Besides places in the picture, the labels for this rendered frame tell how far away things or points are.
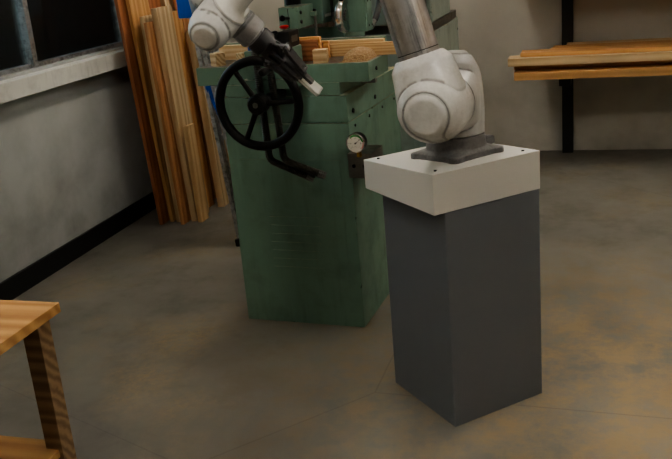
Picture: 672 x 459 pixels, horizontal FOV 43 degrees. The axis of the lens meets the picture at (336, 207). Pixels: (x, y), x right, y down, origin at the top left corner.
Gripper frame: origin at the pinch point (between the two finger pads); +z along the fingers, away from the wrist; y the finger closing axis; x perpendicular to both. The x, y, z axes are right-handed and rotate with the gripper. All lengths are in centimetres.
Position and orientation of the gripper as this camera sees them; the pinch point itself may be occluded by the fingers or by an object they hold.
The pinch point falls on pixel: (310, 84)
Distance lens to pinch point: 243.4
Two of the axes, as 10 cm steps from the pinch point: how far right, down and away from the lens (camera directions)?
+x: -4.2, 7.5, -5.1
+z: 7.4, 6.1, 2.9
